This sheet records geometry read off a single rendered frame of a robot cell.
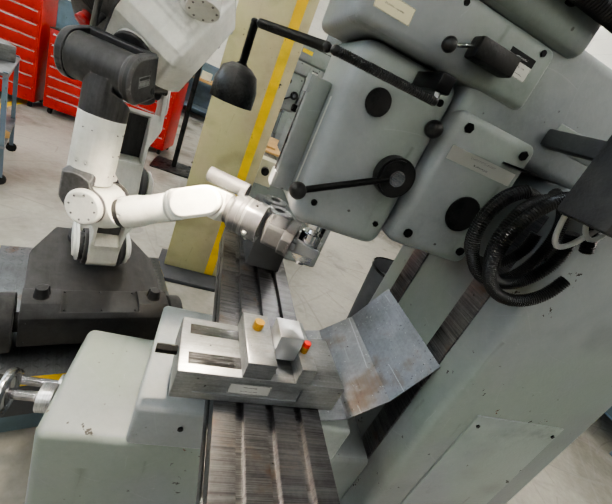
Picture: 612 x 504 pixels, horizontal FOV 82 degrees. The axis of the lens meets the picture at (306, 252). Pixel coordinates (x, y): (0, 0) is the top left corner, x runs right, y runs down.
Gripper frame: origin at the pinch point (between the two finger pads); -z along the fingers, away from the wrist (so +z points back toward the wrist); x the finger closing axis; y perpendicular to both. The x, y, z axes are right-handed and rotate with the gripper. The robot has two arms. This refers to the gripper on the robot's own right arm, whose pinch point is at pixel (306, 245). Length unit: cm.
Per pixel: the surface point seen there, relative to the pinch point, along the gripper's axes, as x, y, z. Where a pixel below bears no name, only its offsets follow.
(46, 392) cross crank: -17, 56, 41
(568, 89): 0, -47, -29
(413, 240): -5.8, -12.9, -18.2
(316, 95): -5.8, -28.8, 9.8
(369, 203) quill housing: -7.9, -16.1, -7.1
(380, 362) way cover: 6.2, 23.4, -31.0
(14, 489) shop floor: -7, 124, 54
